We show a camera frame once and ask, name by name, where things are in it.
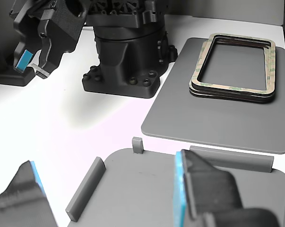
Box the black textured gripper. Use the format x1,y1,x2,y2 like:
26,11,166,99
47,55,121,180
9,0,87,79

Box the angular gripper finger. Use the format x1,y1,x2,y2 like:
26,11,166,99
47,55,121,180
174,148,282,227
0,160,58,227

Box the black six-joint robot arm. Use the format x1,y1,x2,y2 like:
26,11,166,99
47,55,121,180
64,0,179,99

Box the flat grey tray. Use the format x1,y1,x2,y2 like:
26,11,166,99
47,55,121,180
141,36,285,156

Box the grey frame holder with rails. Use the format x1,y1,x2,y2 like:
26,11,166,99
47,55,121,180
65,136,285,227

